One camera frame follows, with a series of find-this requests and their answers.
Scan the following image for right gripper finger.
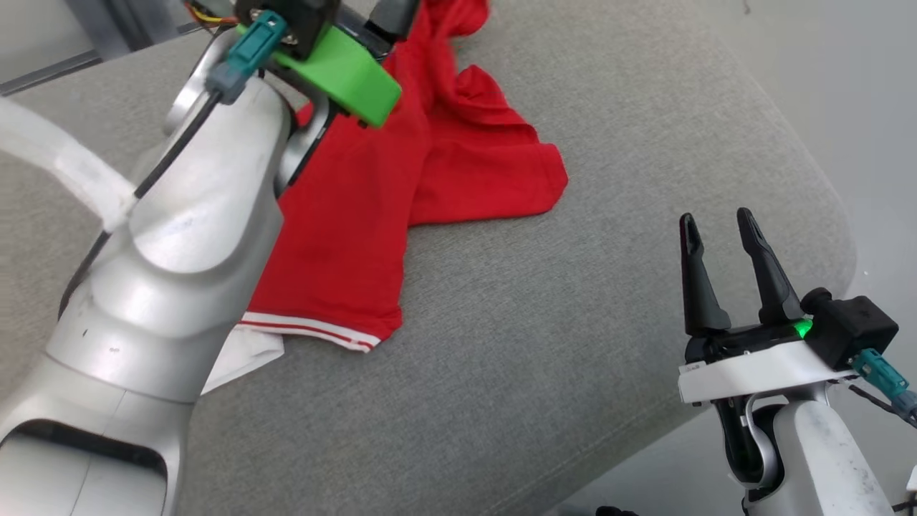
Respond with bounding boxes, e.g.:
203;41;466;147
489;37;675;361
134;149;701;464
678;212;732;338
736;207;805;325

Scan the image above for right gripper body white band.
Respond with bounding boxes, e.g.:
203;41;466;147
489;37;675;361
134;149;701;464
677;320;858;406

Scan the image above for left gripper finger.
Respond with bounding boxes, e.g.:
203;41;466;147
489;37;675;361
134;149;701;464
365;0;421;41

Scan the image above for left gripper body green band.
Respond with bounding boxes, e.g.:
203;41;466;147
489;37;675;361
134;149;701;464
265;14;403;130

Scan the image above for red jersey with white trim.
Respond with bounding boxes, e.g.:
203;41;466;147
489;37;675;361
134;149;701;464
201;0;569;395

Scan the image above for left arm teal plug cable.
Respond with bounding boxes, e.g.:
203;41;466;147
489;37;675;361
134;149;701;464
57;11;288;320

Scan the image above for arm teal plug cable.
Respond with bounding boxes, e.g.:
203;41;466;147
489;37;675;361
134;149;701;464
57;11;288;320
845;349;917;431

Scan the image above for right arm teal plug cable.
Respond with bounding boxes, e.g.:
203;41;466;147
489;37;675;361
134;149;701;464
845;349;917;431

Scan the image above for orange and yellow wires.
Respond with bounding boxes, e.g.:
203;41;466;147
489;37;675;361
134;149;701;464
185;0;241;28

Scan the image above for grey metal rail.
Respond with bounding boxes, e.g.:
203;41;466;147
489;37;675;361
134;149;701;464
0;49;105;97

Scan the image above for white translucent cable sleeve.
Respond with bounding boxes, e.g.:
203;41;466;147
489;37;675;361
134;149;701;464
0;95;138;231

